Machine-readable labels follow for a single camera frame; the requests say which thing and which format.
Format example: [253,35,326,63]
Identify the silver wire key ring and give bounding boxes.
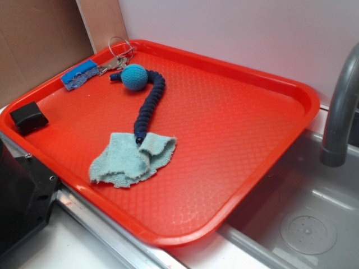
[108,36,137,61]

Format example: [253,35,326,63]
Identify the blue fabric key strap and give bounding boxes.
[60,59,99,91]

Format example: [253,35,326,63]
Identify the brown cardboard panel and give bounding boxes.
[1,1,127,107]

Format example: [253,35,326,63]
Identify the red plastic tray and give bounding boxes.
[1,40,320,247]

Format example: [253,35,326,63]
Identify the dark blue crocheted cord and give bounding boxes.
[109,69,167,145]

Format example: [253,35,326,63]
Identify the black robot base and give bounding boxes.
[1,142,59,259]

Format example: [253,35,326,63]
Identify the round sink drain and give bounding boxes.
[280,210,337,255]

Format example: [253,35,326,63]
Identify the small black box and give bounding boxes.
[10,101,49,136]

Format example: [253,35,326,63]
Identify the light blue cloth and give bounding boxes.
[89,133,177,188]

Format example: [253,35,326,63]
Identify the silver keys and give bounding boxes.
[98,57,128,76]

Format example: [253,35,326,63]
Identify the teal crocheted ball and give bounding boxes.
[120,64,148,91]

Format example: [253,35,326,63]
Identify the grey faucet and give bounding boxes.
[320,45,358,167]

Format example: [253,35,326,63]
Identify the grey plastic sink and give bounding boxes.
[219,131,358,268]

